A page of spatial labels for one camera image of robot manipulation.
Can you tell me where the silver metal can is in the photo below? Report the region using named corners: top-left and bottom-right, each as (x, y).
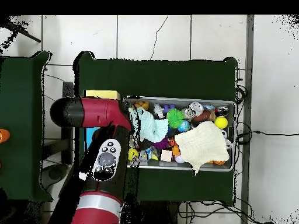
top-left (183, 101), bottom-right (204, 121)

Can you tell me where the plain wooden cube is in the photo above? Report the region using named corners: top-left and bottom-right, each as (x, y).
top-left (160, 149), bottom-right (173, 162)

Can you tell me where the mint green muslin cloth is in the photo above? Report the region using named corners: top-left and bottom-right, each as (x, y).
top-left (129, 107), bottom-right (169, 143)

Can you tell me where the wooden box with three holes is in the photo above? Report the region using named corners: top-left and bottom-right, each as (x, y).
top-left (84, 89), bottom-right (121, 152)

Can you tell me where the shallow clear mesh bin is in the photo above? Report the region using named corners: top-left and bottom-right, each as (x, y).
top-left (126, 95), bottom-right (235, 173)

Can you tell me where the silver toy robot figure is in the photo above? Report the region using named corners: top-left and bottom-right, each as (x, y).
top-left (153, 103), bottom-right (165, 120)

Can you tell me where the green spiky rubber ball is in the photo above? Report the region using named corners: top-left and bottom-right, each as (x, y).
top-left (166, 108), bottom-right (186, 129)

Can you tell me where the black stand bar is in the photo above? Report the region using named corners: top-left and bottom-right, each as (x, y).
top-left (61, 81), bottom-right (75, 165)

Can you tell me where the black tripod leg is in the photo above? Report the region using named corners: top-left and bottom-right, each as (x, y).
top-left (4, 22), bottom-right (41, 44)

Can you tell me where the blue globe ball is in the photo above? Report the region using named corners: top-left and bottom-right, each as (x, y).
top-left (178, 120), bottom-right (192, 133)

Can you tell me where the yellow smiley ball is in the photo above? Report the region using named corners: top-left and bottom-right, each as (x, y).
top-left (214, 116), bottom-right (228, 130)

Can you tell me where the cream muslin cloth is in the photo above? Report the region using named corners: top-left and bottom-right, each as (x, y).
top-left (174, 120), bottom-right (230, 176)

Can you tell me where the orange toy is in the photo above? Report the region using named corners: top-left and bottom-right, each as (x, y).
top-left (0, 128), bottom-right (11, 144)

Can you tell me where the yellow tennis ball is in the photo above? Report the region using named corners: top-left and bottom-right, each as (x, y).
top-left (127, 148), bottom-right (140, 162)

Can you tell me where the dark green neighbour table cloth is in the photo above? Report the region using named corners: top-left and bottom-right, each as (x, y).
top-left (0, 50), bottom-right (53, 202)

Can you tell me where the black power cable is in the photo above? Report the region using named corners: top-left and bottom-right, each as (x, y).
top-left (235, 130), bottom-right (299, 144)

